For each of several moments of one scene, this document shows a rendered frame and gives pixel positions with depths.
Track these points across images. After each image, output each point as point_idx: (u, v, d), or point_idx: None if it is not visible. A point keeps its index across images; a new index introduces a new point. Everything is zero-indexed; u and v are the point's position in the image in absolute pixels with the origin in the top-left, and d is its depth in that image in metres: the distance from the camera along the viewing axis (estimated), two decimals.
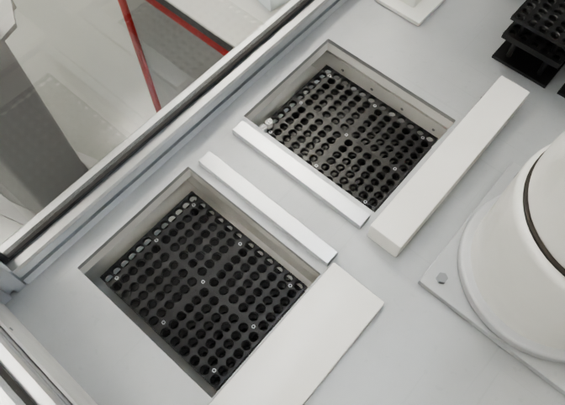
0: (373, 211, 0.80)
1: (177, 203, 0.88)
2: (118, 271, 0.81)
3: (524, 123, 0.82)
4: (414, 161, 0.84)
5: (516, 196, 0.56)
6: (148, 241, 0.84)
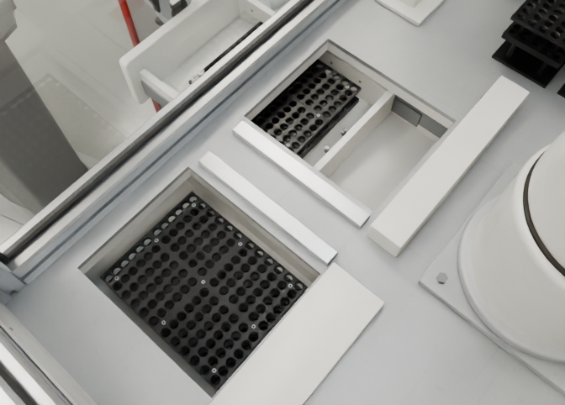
0: (295, 153, 0.85)
1: (177, 203, 0.88)
2: (118, 271, 0.81)
3: (524, 123, 0.82)
4: (336, 108, 0.88)
5: (516, 196, 0.56)
6: (148, 241, 0.84)
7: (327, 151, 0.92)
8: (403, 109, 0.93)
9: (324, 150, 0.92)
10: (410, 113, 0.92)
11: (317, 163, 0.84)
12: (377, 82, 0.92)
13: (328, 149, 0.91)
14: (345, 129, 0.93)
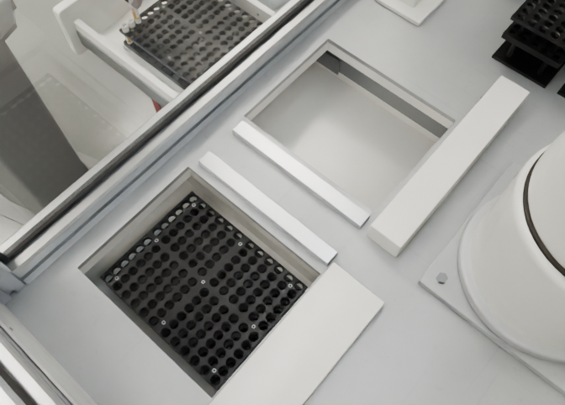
0: None
1: (177, 203, 0.88)
2: (118, 271, 0.81)
3: (524, 123, 0.82)
4: None
5: (516, 196, 0.56)
6: (148, 241, 0.84)
7: None
8: (324, 57, 0.98)
9: None
10: (330, 60, 0.97)
11: None
12: None
13: None
14: None
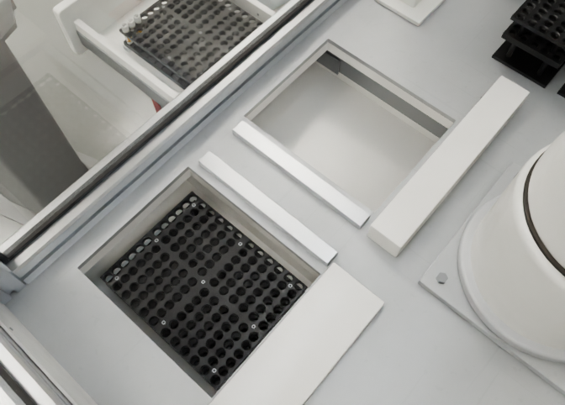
0: None
1: (177, 203, 0.88)
2: (118, 271, 0.81)
3: (524, 123, 0.82)
4: None
5: (516, 196, 0.56)
6: (148, 241, 0.84)
7: None
8: (324, 57, 0.98)
9: None
10: (330, 60, 0.97)
11: None
12: None
13: None
14: None
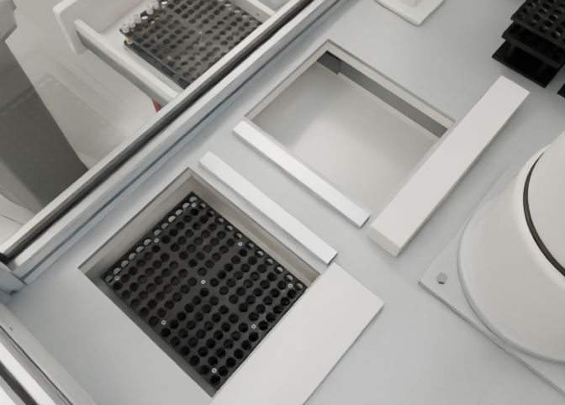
0: None
1: (177, 203, 0.88)
2: (118, 271, 0.81)
3: (524, 123, 0.82)
4: None
5: (516, 196, 0.56)
6: (148, 241, 0.84)
7: None
8: (324, 57, 0.98)
9: None
10: (330, 60, 0.97)
11: None
12: None
13: None
14: None
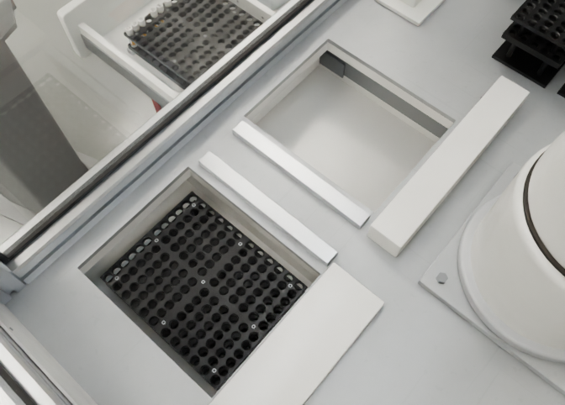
0: None
1: (177, 203, 0.88)
2: (118, 271, 0.81)
3: (524, 123, 0.82)
4: None
5: (516, 196, 0.56)
6: (148, 241, 0.84)
7: None
8: (330, 60, 0.98)
9: None
10: (335, 63, 0.97)
11: None
12: None
13: None
14: None
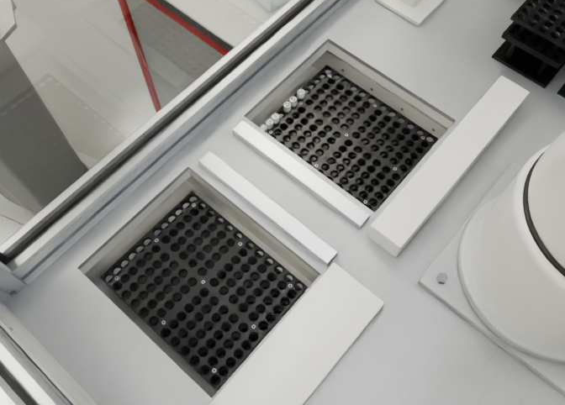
0: (373, 211, 0.80)
1: (177, 203, 0.88)
2: (118, 271, 0.81)
3: (524, 123, 0.82)
4: (414, 161, 0.84)
5: (516, 196, 0.56)
6: (148, 241, 0.84)
7: None
8: None
9: None
10: None
11: None
12: None
13: None
14: None
